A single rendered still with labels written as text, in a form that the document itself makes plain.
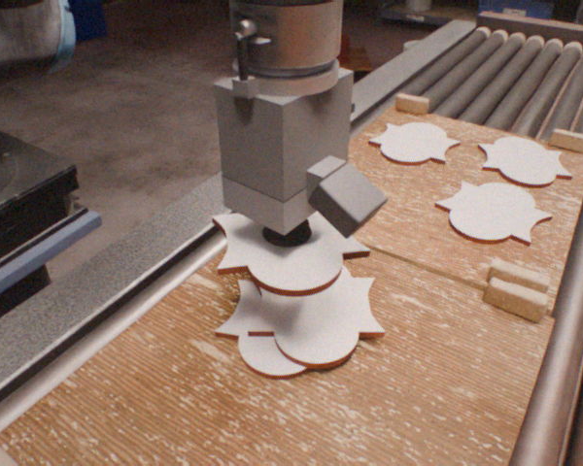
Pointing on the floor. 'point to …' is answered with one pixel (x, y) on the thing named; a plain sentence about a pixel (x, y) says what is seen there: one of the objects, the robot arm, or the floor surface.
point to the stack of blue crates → (87, 18)
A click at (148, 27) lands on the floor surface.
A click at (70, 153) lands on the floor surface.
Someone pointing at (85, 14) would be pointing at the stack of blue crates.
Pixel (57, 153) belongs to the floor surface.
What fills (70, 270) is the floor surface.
